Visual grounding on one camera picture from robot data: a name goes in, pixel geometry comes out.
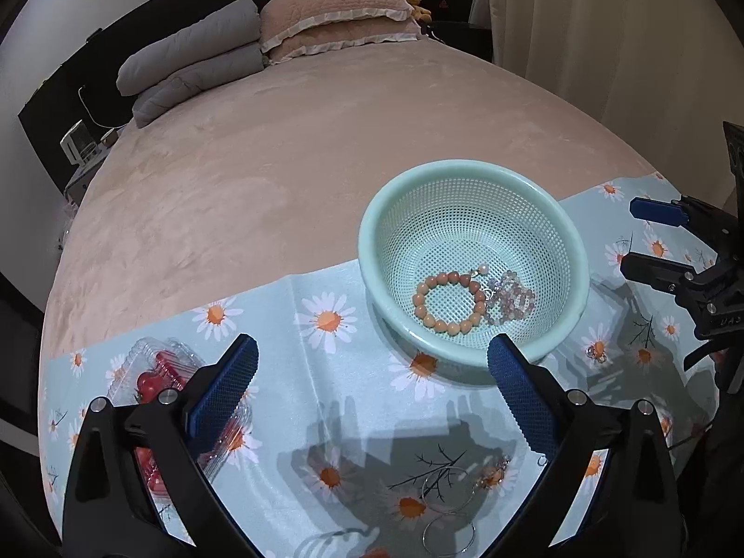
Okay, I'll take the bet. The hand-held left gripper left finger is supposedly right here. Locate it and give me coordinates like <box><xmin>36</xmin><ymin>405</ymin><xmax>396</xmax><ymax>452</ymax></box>
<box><xmin>61</xmin><ymin>334</ymin><xmax>274</xmax><ymax>558</ymax></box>

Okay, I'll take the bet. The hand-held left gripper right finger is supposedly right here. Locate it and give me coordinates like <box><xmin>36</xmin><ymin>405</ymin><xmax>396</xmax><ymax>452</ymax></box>
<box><xmin>482</xmin><ymin>334</ymin><xmax>684</xmax><ymax>558</ymax></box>

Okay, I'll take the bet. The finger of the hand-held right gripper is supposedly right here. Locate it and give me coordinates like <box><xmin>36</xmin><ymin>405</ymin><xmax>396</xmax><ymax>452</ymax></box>
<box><xmin>619</xmin><ymin>251</ymin><xmax>699</xmax><ymax>303</ymax></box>
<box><xmin>629</xmin><ymin>195</ymin><xmax>734</xmax><ymax>251</ymax></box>

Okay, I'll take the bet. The pink beaded drop earring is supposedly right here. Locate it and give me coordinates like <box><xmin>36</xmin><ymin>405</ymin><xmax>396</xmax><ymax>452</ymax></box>
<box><xmin>476</xmin><ymin>456</ymin><xmax>513</xmax><ymax>490</ymax></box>

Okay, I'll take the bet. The teal plastic mesh basket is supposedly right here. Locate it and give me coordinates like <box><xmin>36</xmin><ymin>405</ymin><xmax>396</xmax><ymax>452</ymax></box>
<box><xmin>357</xmin><ymin>158</ymin><xmax>589</xmax><ymax>368</ymax></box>

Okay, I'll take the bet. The clear box of cherry tomatoes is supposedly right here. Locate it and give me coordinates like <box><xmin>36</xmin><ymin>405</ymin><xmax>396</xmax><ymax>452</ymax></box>
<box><xmin>106</xmin><ymin>336</ymin><xmax>254</xmax><ymax>513</ymax></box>

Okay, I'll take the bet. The light blue daisy cloth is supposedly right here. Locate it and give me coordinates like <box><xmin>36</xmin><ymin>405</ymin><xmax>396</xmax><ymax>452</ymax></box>
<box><xmin>40</xmin><ymin>171</ymin><xmax>727</xmax><ymax>558</ymax></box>

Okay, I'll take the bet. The beige curtain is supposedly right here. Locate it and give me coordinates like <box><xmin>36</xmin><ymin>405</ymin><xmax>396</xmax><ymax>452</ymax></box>
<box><xmin>471</xmin><ymin>0</ymin><xmax>744</xmax><ymax>210</ymax></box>

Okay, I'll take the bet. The pink bed blanket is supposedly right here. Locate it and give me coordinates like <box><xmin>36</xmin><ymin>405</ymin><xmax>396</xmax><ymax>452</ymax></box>
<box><xmin>40</xmin><ymin>35</ymin><xmax>664</xmax><ymax>361</ymax></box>

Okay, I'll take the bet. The grey nightstand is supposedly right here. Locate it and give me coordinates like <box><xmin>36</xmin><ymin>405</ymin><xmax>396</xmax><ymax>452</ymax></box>
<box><xmin>63</xmin><ymin>128</ymin><xmax>123</xmax><ymax>206</ymax></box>

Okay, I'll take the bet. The black nightstand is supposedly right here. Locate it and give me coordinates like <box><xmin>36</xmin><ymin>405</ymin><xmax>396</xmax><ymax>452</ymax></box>
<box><xmin>430</xmin><ymin>20</ymin><xmax>495</xmax><ymax>62</ymax></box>

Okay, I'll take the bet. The white bedside device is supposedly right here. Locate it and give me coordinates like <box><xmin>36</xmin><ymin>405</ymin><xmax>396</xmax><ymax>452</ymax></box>
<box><xmin>60</xmin><ymin>120</ymin><xmax>97</xmax><ymax>164</ymax></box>

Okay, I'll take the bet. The grey pillow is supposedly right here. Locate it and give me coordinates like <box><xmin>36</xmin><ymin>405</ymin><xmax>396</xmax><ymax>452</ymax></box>
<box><xmin>117</xmin><ymin>0</ymin><xmax>261</xmax><ymax>96</ymax></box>
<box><xmin>133</xmin><ymin>43</ymin><xmax>266</xmax><ymax>128</ymax></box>

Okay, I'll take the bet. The black headboard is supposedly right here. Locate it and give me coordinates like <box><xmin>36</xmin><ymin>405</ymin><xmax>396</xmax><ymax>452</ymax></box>
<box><xmin>17</xmin><ymin>0</ymin><xmax>495</xmax><ymax>199</ymax></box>

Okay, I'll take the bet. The pink frilled pillow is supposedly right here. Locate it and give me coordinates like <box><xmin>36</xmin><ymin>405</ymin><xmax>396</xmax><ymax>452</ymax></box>
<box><xmin>259</xmin><ymin>0</ymin><xmax>415</xmax><ymax>53</ymax></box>
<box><xmin>264</xmin><ymin>14</ymin><xmax>423</xmax><ymax>64</ymax></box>

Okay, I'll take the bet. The pink crystal bead bracelet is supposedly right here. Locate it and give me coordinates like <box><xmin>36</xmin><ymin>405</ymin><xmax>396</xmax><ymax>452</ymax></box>
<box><xmin>485</xmin><ymin>270</ymin><xmax>537</xmax><ymax>326</ymax></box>

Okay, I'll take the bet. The orange bead bracelet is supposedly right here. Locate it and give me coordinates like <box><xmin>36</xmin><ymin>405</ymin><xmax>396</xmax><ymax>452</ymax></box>
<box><xmin>412</xmin><ymin>270</ymin><xmax>488</xmax><ymax>336</ymax></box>

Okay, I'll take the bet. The white charging cable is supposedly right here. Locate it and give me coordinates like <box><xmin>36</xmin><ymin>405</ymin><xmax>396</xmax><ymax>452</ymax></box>
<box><xmin>78</xmin><ymin>85</ymin><xmax>118</xmax><ymax>130</ymax></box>

